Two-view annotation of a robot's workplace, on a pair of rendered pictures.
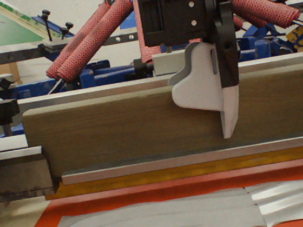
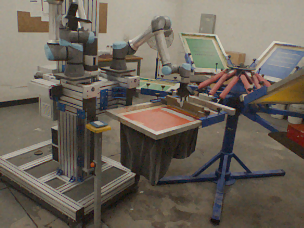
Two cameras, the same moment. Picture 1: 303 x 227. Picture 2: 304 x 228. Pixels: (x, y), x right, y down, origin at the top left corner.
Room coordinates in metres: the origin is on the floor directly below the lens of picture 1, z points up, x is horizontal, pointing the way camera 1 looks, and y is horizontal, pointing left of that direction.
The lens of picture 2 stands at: (-1.54, -1.56, 1.71)
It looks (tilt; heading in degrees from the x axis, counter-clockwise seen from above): 18 degrees down; 44
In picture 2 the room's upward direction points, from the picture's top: 5 degrees clockwise
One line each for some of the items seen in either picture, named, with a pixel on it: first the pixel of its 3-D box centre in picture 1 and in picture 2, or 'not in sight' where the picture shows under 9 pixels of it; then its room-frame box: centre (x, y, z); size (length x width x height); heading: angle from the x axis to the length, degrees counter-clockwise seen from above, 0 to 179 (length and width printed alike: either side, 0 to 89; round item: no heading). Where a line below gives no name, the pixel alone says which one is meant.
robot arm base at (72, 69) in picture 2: not in sight; (74, 68); (-0.44, 0.37, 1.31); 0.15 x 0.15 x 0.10
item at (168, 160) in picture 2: not in sight; (177, 151); (0.08, -0.28, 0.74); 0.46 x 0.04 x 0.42; 179
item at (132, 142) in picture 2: not in sight; (137, 150); (-0.16, -0.07, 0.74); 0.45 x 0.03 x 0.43; 89
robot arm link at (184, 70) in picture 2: not in sight; (185, 70); (0.34, -0.05, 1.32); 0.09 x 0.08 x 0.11; 106
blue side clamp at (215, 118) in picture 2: not in sight; (211, 119); (0.37, -0.35, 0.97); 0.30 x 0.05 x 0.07; 179
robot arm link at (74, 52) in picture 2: not in sight; (73, 52); (-0.44, 0.38, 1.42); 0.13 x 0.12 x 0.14; 165
